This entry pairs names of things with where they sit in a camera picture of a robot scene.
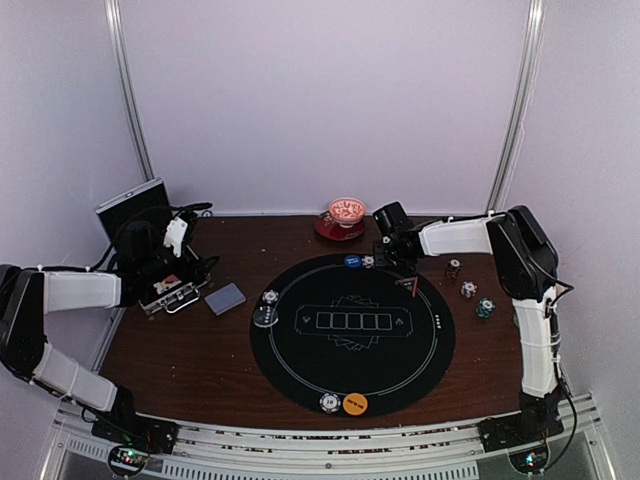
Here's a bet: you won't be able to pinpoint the blue cream chips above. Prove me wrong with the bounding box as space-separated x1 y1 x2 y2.
362 255 375 269
319 392 342 414
262 290 279 305

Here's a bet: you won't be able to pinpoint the red black triangle marker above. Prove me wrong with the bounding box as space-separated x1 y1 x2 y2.
395 276 419 297

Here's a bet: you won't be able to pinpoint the blue small blind button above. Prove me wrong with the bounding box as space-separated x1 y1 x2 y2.
343 254 363 268

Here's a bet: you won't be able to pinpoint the blue cream poker chip stack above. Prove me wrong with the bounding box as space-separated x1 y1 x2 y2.
460 281 478 299

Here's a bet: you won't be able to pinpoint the grey dealer button disc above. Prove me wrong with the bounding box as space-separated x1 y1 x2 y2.
252 305 279 328

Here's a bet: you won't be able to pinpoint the orange big blind button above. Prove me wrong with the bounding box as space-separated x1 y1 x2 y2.
342 392 369 416

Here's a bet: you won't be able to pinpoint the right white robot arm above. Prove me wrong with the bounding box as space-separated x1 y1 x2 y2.
373 202 572 442

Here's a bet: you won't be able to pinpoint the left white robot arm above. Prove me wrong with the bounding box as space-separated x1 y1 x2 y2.
1 202 219 444

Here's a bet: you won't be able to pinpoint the aluminium poker case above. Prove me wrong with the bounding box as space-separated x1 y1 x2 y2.
94 178 210 316

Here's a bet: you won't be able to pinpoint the grey playing card deck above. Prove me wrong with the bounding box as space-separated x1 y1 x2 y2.
204 283 246 316

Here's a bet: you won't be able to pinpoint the orange black poker chip stack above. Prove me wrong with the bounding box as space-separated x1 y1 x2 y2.
445 258 462 280

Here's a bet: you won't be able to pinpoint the red white patterned bowl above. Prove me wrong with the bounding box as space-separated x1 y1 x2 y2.
328 197 366 228

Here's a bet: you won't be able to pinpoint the dark red saucer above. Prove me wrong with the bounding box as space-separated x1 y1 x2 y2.
314 211 365 242

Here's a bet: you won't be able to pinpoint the black round poker mat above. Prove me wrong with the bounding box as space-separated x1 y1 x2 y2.
250 254 456 417

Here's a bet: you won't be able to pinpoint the green poker chip stack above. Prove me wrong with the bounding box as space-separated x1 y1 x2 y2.
476 298 496 319

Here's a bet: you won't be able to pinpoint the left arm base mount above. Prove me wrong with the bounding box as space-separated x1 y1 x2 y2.
90 415 179 479

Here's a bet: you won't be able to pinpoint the front aluminium rail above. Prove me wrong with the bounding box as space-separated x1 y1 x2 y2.
35 398 622 479

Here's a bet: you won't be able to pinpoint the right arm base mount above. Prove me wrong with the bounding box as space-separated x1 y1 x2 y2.
478 415 564 476

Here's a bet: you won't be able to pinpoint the right aluminium frame post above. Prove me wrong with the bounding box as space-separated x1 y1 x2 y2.
485 0 547 213

